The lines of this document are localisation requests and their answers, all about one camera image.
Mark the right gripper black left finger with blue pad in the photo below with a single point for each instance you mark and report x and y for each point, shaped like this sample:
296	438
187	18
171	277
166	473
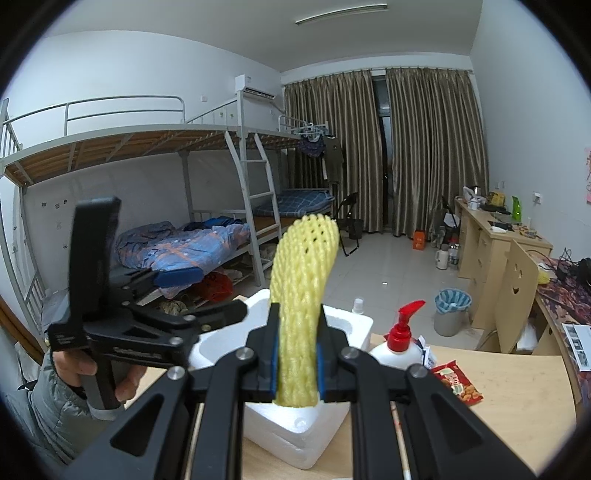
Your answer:
188	424

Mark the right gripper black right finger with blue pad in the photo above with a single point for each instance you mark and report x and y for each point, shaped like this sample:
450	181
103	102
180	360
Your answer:
407	423

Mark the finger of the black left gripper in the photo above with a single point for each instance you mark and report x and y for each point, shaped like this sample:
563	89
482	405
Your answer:
198	318

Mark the yellow foam fruit net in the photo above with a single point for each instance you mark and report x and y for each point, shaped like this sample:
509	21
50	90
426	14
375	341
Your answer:
301	269

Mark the person's left hand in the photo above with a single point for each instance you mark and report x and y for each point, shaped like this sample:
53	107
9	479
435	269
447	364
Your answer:
71	365

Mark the white lotion pump bottle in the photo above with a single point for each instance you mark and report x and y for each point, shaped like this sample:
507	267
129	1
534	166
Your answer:
400	349

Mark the blue white packet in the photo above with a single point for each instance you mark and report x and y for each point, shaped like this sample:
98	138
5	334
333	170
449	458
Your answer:
429	359

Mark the blue patterned quilt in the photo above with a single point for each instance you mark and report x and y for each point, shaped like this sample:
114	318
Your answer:
179	258

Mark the red snack bag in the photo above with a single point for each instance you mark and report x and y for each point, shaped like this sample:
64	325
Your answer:
457	381

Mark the white styrofoam box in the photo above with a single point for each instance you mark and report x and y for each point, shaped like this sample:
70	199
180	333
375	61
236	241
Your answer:
297	436

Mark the grey jacket sleeve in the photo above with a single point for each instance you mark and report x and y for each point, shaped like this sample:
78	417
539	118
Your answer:
55	419

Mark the grey trash bin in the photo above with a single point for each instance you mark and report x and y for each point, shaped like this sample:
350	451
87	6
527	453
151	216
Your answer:
451	311

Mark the metal bunk bed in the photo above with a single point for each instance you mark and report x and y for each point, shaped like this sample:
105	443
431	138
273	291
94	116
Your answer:
213	169

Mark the black folding chair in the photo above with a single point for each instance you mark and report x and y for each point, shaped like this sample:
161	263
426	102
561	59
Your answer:
346	222

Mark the wooden chair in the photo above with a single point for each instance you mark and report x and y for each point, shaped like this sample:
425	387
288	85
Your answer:
514	301

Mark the wooden cabinet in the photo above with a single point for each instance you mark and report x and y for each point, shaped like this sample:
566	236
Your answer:
483	256

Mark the printed paper sheets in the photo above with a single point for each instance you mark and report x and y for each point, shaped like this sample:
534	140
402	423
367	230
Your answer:
579	338

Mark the wooden desk with cloth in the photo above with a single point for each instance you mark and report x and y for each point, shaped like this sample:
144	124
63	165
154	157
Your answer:
565	300

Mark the brown curtains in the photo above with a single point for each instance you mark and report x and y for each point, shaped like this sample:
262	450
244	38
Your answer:
402	141

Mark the white air conditioner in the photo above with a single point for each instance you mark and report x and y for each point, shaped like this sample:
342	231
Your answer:
243	84

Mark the cartoon wall poster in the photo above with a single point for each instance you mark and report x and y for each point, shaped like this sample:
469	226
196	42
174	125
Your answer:
588	177

